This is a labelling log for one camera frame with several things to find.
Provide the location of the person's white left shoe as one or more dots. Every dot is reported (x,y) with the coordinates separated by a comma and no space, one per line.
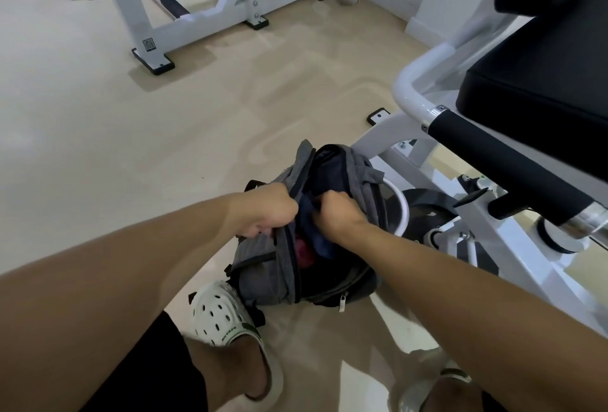
(218,312)

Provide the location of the pink towel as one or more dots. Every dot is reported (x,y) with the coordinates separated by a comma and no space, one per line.
(304,252)

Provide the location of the person's left hand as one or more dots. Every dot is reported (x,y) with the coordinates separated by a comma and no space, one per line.
(268,212)

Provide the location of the blue towel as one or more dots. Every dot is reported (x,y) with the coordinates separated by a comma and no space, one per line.
(313,231)

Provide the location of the person's right forearm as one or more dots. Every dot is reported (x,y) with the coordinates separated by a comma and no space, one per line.
(484,321)

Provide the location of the grey backpack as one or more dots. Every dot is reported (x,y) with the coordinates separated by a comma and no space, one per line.
(261,278)

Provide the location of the white weight machine frame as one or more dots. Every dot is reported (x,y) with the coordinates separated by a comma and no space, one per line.
(228,3)

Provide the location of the person's white shoe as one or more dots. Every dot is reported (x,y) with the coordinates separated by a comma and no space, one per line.
(413,392)
(218,312)

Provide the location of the person's right hand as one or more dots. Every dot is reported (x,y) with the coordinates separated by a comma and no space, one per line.
(344,217)

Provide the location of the person's left forearm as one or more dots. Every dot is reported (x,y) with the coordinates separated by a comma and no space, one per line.
(109,293)

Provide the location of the person's white right shoe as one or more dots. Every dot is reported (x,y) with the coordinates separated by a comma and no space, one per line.
(413,392)

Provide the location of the black seat pad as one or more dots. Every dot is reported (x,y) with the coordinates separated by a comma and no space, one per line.
(546,79)

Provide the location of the person's black shorts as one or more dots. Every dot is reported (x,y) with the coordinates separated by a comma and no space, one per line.
(152,369)

